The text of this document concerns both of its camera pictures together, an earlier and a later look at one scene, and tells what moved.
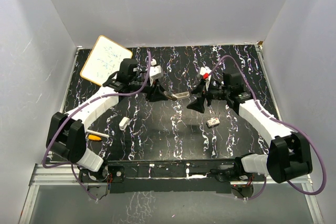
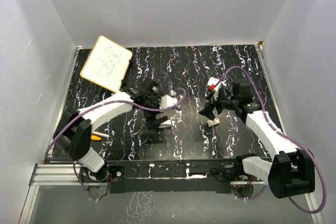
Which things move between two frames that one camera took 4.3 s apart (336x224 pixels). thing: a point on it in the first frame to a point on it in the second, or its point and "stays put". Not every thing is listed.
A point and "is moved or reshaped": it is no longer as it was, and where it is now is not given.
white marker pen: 97,133 stays put
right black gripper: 197,105 to 208,111
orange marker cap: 94,137 stays put
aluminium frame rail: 63,175 stays put
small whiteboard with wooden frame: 105,57 stays put
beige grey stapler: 174,96 is moved or reshaped
